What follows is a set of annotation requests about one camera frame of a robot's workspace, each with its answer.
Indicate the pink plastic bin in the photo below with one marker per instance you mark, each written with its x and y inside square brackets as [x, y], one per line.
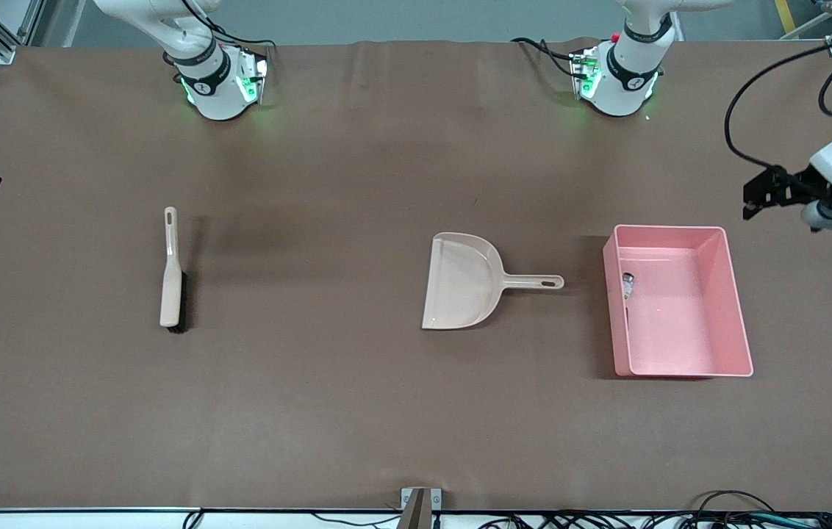
[673, 323]

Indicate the metal bracket with brown post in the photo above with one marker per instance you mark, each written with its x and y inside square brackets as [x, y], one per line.
[416, 507]

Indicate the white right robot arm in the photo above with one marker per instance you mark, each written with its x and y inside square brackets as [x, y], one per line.
[217, 95]

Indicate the brown table mat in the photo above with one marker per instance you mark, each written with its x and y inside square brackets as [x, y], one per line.
[166, 404]

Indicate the white green electronic component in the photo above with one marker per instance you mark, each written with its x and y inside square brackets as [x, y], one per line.
[628, 281]

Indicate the beige brush with black bristles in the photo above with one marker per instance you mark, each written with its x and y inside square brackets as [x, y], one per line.
[170, 294]

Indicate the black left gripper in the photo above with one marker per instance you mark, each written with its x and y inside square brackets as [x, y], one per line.
[797, 184]

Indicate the white table edge rail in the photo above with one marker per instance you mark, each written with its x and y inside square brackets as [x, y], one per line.
[56, 520]

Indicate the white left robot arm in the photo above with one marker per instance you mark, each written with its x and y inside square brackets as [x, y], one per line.
[625, 81]

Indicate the beige plastic dustpan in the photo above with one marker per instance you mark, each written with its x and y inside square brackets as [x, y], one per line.
[460, 286]

